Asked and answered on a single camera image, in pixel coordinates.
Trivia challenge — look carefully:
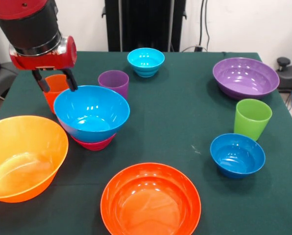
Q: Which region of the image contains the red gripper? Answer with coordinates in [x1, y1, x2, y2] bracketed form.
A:
[9, 36, 78, 93]

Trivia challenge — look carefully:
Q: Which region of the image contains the large sky blue bowl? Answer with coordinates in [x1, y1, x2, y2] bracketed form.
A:
[53, 85, 131, 143]

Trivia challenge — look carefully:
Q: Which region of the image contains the purple cup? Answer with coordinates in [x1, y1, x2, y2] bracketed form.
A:
[97, 70, 130, 100]

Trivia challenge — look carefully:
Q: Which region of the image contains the orange cup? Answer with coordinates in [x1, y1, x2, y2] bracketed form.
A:
[43, 74, 71, 115]

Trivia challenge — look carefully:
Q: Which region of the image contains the pink bowl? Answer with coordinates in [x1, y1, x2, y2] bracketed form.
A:
[71, 133, 117, 151]

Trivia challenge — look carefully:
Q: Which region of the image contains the yellow bowl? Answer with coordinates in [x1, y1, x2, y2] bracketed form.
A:
[0, 115, 69, 203]

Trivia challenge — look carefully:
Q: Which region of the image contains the small light blue bowl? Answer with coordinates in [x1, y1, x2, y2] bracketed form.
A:
[127, 47, 166, 78]

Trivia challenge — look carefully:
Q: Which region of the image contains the dark green table cloth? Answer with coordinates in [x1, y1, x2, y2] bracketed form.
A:
[0, 50, 292, 235]

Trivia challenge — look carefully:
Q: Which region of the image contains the orange bowl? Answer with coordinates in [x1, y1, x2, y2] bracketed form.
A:
[100, 162, 202, 235]

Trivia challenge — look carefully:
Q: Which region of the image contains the purple bowl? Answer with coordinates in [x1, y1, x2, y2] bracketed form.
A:
[212, 57, 280, 100]

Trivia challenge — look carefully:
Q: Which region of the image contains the dark blue bowl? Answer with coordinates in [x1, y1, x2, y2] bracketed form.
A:
[210, 133, 266, 179]

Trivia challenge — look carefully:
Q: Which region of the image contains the green cup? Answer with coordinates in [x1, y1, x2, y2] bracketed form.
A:
[233, 98, 273, 142]

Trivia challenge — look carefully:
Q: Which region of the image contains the black pedestal leg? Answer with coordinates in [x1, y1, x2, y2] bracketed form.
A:
[0, 61, 19, 98]
[275, 57, 292, 110]

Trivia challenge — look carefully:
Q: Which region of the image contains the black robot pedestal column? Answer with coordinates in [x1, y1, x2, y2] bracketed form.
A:
[101, 0, 187, 52]

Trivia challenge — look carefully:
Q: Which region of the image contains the black power cable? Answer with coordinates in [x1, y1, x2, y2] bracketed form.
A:
[181, 0, 210, 52]

